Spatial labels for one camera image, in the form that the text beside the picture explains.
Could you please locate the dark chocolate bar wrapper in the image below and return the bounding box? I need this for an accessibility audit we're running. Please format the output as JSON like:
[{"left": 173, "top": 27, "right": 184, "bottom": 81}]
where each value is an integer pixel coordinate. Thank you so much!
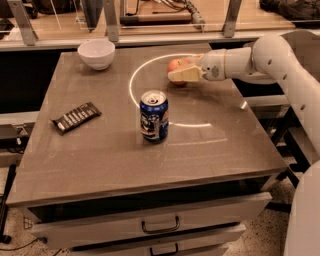
[{"left": 52, "top": 102, "right": 102, "bottom": 135}]

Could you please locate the black lower drawer handle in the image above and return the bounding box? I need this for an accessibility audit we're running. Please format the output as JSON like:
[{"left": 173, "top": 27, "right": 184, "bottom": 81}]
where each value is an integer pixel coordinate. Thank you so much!
[{"left": 149, "top": 243, "right": 179, "bottom": 256}]

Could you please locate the red orange apple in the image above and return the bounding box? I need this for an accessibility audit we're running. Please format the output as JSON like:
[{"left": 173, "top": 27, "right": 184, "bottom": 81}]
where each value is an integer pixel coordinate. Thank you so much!
[{"left": 166, "top": 58, "right": 189, "bottom": 86}]

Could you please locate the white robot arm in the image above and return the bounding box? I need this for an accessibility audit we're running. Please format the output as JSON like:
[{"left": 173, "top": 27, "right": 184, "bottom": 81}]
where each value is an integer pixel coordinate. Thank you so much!
[{"left": 168, "top": 35, "right": 320, "bottom": 256}]

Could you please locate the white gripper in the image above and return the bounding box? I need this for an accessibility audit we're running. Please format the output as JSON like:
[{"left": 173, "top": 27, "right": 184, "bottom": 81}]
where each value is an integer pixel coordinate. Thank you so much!
[{"left": 168, "top": 49, "right": 226, "bottom": 82}]

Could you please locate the white ceramic bowl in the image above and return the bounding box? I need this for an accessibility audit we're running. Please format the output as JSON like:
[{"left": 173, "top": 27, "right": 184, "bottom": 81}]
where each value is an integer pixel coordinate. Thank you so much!
[{"left": 77, "top": 39, "right": 115, "bottom": 70}]

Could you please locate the black drawer handle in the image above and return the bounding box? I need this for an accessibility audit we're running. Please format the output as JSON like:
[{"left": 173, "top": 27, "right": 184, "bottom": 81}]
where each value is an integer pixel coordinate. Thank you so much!
[
  {"left": 149, "top": 243, "right": 179, "bottom": 256},
  {"left": 141, "top": 216, "right": 180, "bottom": 235}
]

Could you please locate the white drawer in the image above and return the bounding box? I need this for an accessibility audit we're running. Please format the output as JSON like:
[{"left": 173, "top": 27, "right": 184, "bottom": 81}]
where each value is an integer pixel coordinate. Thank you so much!
[
  {"left": 31, "top": 192, "right": 272, "bottom": 249},
  {"left": 70, "top": 224, "right": 246, "bottom": 256}
]

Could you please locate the metal railing frame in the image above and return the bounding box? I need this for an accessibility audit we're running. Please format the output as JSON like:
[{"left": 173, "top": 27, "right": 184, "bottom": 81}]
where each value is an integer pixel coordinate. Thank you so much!
[{"left": 0, "top": 0, "right": 298, "bottom": 51}]

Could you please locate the black upper drawer handle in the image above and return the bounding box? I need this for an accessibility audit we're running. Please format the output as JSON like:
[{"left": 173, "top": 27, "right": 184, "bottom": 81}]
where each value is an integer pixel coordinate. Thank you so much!
[{"left": 141, "top": 216, "right": 180, "bottom": 235}]

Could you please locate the blue soda can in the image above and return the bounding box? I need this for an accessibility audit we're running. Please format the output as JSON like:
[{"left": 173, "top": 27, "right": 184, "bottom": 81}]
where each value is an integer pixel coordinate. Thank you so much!
[{"left": 140, "top": 90, "right": 169, "bottom": 143}]

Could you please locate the black stand left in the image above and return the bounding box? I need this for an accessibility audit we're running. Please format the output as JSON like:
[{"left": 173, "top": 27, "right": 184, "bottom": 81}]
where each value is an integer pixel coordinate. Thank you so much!
[{"left": 0, "top": 164, "right": 16, "bottom": 244}]

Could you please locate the upper white drawer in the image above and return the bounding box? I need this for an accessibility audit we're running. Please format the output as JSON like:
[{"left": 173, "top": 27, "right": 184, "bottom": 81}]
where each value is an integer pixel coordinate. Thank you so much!
[{"left": 31, "top": 192, "right": 272, "bottom": 249}]

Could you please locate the lower white drawer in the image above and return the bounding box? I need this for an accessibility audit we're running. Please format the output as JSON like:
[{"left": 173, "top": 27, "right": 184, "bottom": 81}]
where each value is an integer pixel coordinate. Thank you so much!
[{"left": 70, "top": 224, "right": 246, "bottom": 256}]

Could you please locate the grey drawer cabinet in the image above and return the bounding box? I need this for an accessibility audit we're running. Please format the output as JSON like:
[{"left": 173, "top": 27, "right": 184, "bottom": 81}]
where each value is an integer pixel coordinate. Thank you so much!
[{"left": 8, "top": 45, "right": 285, "bottom": 252}]

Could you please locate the black chair base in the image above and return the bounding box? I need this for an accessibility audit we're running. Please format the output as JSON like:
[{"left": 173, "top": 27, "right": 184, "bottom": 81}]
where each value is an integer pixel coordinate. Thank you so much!
[{"left": 265, "top": 106, "right": 314, "bottom": 214}]

